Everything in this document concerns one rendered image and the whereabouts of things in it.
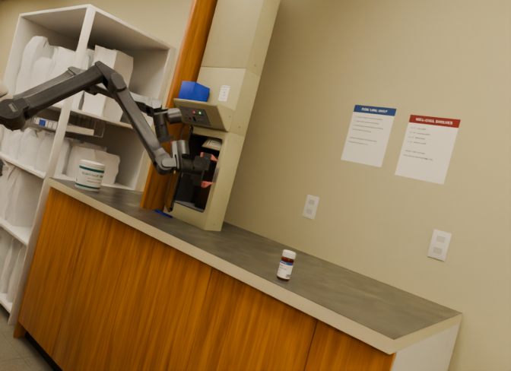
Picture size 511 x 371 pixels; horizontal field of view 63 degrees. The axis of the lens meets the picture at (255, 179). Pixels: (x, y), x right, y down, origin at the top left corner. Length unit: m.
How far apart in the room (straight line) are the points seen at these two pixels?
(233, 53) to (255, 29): 0.16
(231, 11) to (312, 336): 1.55
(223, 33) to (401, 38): 0.84
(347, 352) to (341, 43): 1.54
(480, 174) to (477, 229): 0.22
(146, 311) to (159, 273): 0.17
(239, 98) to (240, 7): 0.46
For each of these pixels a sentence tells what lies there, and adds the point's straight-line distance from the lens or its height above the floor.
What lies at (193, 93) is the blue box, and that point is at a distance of 2.04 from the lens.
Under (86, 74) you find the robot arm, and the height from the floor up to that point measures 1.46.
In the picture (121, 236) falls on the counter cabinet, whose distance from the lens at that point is 1.99.
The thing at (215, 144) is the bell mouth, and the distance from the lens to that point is 2.04.
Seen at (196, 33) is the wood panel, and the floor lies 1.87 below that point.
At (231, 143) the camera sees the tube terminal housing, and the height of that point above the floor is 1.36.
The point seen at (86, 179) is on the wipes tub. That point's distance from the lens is 2.39.
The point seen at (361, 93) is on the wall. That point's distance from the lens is 2.12.
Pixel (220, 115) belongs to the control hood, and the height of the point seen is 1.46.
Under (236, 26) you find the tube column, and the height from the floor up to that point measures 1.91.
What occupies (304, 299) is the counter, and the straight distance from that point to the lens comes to 1.27.
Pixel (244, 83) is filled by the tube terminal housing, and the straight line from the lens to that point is 1.99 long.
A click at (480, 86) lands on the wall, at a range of 1.95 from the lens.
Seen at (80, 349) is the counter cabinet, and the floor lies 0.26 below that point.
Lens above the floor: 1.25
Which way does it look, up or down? 1 degrees down
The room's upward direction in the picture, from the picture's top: 15 degrees clockwise
